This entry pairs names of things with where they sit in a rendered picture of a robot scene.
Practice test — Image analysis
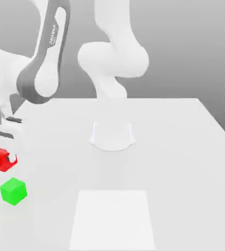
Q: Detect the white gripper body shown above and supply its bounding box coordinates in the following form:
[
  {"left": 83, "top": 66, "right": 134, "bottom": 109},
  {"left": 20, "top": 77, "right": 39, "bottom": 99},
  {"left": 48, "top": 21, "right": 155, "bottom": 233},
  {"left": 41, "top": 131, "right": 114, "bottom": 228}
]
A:
[{"left": 0, "top": 126, "right": 28, "bottom": 155}]

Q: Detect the small green cube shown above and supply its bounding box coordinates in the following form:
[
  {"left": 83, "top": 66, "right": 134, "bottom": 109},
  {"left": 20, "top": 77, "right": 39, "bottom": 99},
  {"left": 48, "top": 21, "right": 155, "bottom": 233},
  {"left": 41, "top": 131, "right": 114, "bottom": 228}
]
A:
[{"left": 0, "top": 177, "right": 28, "bottom": 206}]

